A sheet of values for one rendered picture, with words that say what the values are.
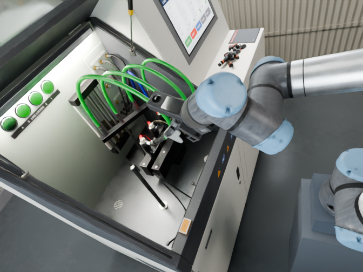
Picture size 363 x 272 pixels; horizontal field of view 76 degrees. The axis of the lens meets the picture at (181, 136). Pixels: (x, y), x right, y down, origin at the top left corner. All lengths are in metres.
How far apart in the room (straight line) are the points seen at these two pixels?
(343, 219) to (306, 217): 0.32
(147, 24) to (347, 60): 0.76
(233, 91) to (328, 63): 0.20
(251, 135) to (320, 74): 0.17
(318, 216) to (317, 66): 0.55
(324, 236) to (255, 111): 0.67
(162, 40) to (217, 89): 0.74
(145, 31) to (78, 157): 0.60
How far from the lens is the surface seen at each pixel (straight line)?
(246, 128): 0.42
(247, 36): 1.59
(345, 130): 2.35
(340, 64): 0.51
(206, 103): 0.38
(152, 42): 1.05
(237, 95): 0.39
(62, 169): 1.06
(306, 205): 1.04
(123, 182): 1.22
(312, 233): 1.00
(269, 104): 0.46
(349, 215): 0.70
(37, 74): 0.93
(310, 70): 0.51
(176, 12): 1.23
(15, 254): 2.73
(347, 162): 0.76
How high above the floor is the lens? 1.74
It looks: 47 degrees down
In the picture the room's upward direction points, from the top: 24 degrees counter-clockwise
